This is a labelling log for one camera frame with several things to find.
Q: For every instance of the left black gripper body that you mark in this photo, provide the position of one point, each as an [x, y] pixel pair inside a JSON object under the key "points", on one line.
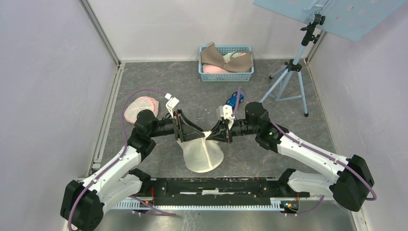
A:
{"points": [[175, 125]]}

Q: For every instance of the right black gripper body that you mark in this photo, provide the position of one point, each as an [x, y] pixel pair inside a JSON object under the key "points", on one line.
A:
{"points": [[228, 134]]}

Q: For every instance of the white round tub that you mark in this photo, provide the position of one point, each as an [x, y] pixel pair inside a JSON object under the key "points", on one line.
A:
{"points": [[201, 155]]}

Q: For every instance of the white mesh laundry bag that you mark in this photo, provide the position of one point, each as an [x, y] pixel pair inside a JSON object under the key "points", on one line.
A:
{"points": [[140, 104]]}

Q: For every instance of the beige padded bra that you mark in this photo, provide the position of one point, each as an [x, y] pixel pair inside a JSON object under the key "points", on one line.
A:
{"points": [[214, 62]]}

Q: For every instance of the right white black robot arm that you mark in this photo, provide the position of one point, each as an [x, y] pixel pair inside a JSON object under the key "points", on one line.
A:
{"points": [[347, 180]]}

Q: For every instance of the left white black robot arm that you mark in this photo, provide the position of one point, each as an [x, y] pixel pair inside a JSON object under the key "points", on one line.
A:
{"points": [[85, 203]]}

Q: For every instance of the blue toy car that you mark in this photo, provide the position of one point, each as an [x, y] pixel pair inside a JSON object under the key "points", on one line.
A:
{"points": [[234, 100]]}

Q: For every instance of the pink cloth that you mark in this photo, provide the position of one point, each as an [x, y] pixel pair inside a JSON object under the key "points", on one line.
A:
{"points": [[212, 69]]}

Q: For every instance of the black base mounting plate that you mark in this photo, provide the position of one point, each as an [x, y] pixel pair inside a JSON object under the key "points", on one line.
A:
{"points": [[217, 191]]}

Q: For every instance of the blue plastic basket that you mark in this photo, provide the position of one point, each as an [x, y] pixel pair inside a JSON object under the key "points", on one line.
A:
{"points": [[226, 77]]}

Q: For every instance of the light green cloth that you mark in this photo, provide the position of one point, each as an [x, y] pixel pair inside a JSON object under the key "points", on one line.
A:
{"points": [[231, 55]]}

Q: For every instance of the blue tripod stand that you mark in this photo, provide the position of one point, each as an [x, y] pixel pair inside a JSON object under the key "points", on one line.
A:
{"points": [[293, 66]]}

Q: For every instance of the light blue perforated board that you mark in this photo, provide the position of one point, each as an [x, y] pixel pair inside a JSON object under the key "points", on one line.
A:
{"points": [[349, 19]]}

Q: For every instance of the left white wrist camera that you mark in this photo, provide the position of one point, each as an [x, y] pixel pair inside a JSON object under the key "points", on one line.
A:
{"points": [[171, 103]]}

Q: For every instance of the light blue cable rail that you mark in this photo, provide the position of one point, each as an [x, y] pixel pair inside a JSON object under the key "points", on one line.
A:
{"points": [[132, 204]]}

